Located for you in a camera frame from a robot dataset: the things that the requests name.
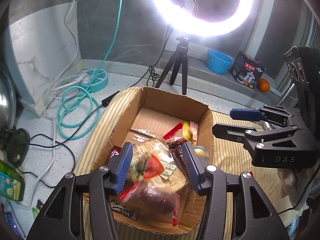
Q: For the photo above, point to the small green wrapper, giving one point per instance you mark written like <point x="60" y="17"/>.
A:
<point x="37" y="206"/>

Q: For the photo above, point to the small jelly cup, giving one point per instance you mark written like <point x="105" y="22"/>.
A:
<point x="201" y="152"/>

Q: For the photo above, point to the beige striped cloth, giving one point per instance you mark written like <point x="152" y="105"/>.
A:
<point x="237" y="150"/>

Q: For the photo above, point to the orange fruit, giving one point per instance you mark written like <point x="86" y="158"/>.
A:
<point x="264" y="85"/>

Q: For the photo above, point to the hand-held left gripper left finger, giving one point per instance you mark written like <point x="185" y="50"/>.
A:
<point x="125" y="165"/>

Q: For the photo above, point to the red serrated snack packet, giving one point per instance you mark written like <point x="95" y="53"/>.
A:
<point x="172" y="131"/>

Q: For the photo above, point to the clear packet with printed paper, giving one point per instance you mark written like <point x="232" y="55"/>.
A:
<point x="175" y="180"/>

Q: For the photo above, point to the dark green round stand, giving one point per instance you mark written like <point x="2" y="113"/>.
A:
<point x="16" y="145"/>

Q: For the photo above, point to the pink snack packet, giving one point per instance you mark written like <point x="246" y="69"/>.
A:
<point x="194" y="130"/>

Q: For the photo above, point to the green and red snack packet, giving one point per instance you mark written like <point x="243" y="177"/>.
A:
<point x="150" y="168"/>

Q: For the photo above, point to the yellow candy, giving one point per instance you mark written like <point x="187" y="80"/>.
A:
<point x="187" y="130"/>

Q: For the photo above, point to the red-edged dark fruit packet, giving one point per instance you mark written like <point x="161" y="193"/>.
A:
<point x="155" y="200"/>

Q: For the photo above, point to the black gooseneck phone holder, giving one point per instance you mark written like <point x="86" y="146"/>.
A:
<point x="185" y="2"/>

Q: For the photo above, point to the dark red snack packet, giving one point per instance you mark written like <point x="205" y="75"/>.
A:
<point x="175" y="148"/>

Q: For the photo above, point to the brown chocolate bar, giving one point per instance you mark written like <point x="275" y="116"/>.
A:
<point x="123" y="209"/>
<point x="115" y="152"/>

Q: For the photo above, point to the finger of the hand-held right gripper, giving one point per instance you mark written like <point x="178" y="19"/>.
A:
<point x="243" y="114"/>
<point x="230" y="131"/>

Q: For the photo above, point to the cardboard box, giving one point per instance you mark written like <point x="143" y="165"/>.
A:
<point x="170" y="102"/>

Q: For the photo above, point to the person's right hand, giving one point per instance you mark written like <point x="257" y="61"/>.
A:
<point x="287" y="180"/>

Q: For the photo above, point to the blue plastic bowl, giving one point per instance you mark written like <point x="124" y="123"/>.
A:
<point x="218" y="62"/>

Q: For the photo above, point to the stainless steel bowl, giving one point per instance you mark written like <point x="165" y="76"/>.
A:
<point x="5" y="100"/>

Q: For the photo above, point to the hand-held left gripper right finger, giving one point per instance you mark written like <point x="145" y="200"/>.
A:
<point x="191" y="165"/>

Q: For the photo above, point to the black tripod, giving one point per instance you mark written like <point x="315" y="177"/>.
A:
<point x="181" y="55"/>

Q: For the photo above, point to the green printed packet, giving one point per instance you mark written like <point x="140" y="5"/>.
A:
<point x="10" y="185"/>

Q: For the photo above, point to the round teal power strip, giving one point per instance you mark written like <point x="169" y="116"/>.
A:
<point x="97" y="80"/>

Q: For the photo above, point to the black product box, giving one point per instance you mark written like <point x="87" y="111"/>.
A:
<point x="245" y="67"/>

